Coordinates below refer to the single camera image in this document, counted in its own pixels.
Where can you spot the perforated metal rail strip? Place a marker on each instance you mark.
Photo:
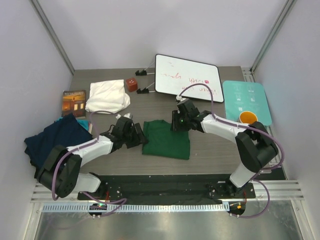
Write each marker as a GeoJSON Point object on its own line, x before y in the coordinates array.
{"type": "Point", "coordinates": [90, 207]}

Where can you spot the white folded t-shirt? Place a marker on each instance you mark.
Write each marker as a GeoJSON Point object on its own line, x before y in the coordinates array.
{"type": "Point", "coordinates": [109, 95]}

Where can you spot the navy blue t-shirt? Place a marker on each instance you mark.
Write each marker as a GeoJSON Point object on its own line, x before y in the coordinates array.
{"type": "Point", "coordinates": [65, 132]}

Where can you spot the teal t-shirt under pile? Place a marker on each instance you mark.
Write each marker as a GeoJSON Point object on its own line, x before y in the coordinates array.
{"type": "Point", "coordinates": [87, 125]}

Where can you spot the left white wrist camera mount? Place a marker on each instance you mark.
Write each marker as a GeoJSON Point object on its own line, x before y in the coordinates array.
{"type": "Point", "coordinates": [127, 115]}

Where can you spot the whiteboard black stand foot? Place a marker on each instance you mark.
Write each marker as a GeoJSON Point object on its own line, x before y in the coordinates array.
{"type": "Point", "coordinates": [144, 71]}
{"type": "Point", "coordinates": [145, 90]}

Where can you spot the whiteboard black stand foot far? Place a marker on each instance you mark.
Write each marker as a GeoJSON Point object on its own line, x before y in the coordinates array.
{"type": "Point", "coordinates": [144, 71]}

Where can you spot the brown paperback book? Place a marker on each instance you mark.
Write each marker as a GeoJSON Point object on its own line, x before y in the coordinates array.
{"type": "Point", "coordinates": [74, 102]}

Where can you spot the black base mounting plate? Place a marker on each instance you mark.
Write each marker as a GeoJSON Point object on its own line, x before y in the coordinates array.
{"type": "Point", "coordinates": [171, 187]}

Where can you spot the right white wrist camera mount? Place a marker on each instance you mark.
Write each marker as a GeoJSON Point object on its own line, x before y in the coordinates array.
{"type": "Point", "coordinates": [180, 98]}

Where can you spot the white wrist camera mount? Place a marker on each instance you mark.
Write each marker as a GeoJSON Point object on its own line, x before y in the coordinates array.
{"type": "Point", "coordinates": [127, 115]}
{"type": "Point", "coordinates": [180, 98]}

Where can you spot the white whiteboard with black frame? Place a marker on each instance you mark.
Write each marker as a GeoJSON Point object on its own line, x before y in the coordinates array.
{"type": "Point", "coordinates": [173, 75]}

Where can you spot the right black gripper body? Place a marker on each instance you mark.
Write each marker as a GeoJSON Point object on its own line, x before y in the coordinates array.
{"type": "Point", "coordinates": [185, 119]}

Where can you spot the whiteboard black stand foot near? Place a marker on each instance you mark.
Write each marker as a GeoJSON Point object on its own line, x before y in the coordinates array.
{"type": "Point", "coordinates": [145, 90]}

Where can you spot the red brown cube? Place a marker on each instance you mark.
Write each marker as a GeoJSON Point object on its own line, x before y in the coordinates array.
{"type": "Point", "coordinates": [131, 84]}

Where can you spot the white mug orange inside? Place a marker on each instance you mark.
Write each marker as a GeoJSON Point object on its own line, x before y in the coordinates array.
{"type": "Point", "coordinates": [247, 117]}

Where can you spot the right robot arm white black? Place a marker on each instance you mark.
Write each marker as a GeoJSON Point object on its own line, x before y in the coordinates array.
{"type": "Point", "coordinates": [255, 146]}

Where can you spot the green t-shirt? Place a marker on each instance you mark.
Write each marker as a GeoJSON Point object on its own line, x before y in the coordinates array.
{"type": "Point", "coordinates": [163, 142]}

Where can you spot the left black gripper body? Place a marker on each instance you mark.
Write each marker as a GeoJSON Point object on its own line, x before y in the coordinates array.
{"type": "Point", "coordinates": [127, 136]}

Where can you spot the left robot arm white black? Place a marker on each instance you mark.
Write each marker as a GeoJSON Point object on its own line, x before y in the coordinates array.
{"type": "Point", "coordinates": [61, 171]}

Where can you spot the teal plastic cutting board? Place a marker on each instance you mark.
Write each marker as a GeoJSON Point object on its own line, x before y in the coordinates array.
{"type": "Point", "coordinates": [241, 96]}

